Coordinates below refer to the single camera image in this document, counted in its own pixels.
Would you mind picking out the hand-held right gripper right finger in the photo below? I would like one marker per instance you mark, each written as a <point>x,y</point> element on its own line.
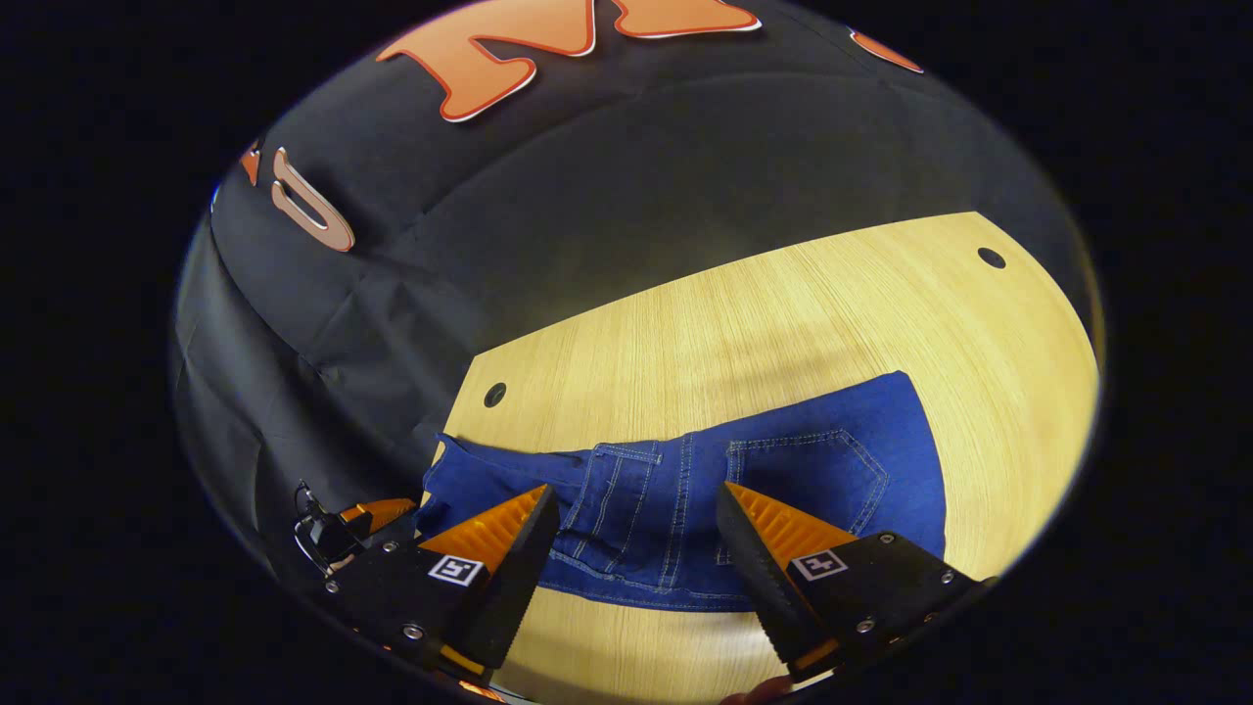
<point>764,578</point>

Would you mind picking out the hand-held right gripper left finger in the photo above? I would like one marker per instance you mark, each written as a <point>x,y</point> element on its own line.
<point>509,578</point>

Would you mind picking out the blue denim jeans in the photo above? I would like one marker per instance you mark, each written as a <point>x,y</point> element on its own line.
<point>812,470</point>

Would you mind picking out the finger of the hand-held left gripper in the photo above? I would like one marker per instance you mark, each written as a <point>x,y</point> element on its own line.
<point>382,511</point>

